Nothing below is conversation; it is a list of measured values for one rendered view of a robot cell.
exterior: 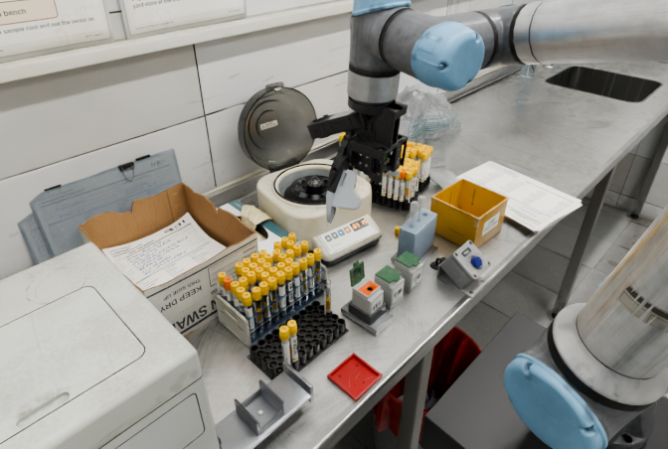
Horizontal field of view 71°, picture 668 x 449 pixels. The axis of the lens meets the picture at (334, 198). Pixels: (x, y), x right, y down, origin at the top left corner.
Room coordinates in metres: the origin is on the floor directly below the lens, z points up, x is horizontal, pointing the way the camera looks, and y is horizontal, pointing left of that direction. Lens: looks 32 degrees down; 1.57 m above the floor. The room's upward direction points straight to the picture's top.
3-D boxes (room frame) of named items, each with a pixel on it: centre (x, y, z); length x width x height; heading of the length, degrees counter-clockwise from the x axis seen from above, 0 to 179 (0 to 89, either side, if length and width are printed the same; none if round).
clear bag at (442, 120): (1.59, -0.36, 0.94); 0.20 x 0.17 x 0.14; 117
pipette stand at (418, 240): (0.86, -0.19, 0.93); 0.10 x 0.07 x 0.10; 142
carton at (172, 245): (0.76, 0.33, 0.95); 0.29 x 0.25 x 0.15; 46
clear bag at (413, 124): (1.47, -0.22, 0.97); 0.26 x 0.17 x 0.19; 152
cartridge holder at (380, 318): (0.67, -0.07, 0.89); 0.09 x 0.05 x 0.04; 48
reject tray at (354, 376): (0.53, -0.04, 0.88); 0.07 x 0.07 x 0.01; 46
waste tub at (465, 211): (0.96, -0.33, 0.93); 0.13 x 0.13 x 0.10; 43
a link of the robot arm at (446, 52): (0.60, -0.13, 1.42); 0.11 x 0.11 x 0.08; 35
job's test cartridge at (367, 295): (0.67, -0.06, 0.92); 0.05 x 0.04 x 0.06; 48
